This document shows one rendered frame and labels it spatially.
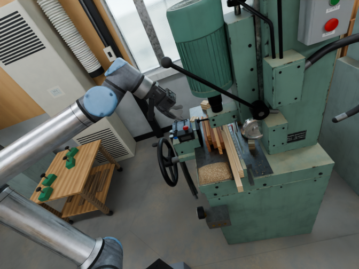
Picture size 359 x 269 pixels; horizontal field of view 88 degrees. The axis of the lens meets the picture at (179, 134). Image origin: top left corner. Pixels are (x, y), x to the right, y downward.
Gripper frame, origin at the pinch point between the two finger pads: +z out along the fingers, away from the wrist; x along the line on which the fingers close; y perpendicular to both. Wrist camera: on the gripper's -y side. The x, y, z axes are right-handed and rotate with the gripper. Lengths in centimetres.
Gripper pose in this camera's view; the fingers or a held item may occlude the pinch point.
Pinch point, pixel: (180, 118)
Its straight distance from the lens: 88.7
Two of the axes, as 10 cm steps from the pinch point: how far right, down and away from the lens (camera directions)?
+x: -0.3, -6.6, 7.5
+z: 7.5, 4.8, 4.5
